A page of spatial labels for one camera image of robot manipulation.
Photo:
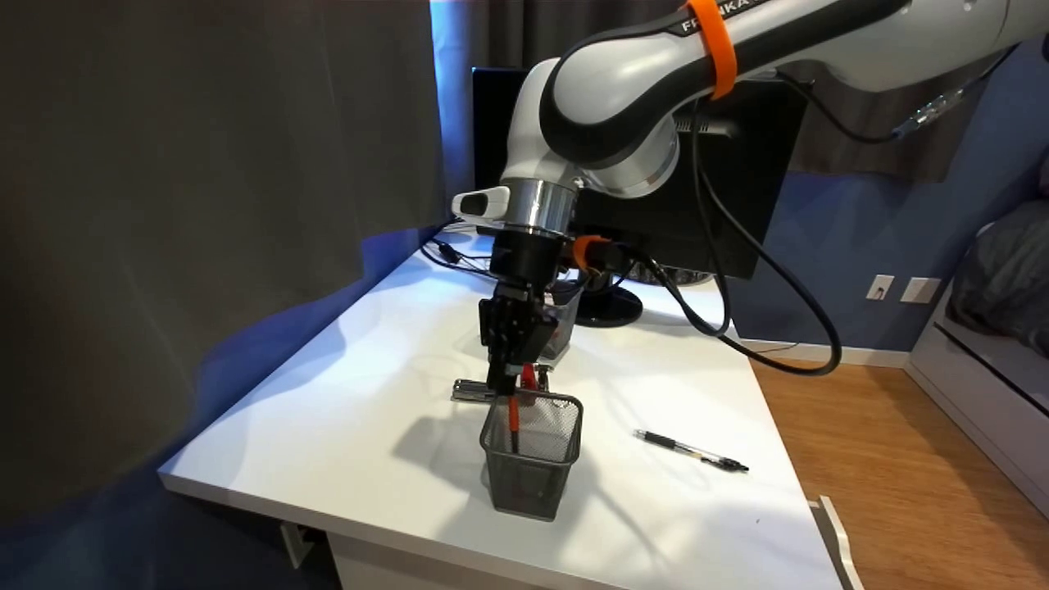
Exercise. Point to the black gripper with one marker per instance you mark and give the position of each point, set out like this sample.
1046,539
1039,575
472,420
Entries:
526,296

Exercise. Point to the orange pen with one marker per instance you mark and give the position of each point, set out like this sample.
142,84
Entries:
528,385

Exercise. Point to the black pen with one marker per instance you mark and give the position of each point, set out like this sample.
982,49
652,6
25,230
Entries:
692,450

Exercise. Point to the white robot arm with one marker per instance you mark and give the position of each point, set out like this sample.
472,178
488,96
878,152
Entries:
657,100

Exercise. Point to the empty-looking black mesh pen cup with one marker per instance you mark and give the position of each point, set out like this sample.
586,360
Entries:
528,479

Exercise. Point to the small black monitor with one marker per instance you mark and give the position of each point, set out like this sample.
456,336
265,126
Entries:
743,199

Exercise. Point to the white open drawer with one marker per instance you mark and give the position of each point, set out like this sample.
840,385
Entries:
838,545

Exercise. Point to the dark bedding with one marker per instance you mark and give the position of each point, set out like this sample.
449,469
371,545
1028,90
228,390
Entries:
1010,272

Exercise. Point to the white wall outlet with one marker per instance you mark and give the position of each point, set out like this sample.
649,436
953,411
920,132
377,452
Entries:
878,287
922,289

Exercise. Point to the white bed frame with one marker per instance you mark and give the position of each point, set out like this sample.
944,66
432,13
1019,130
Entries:
985,415

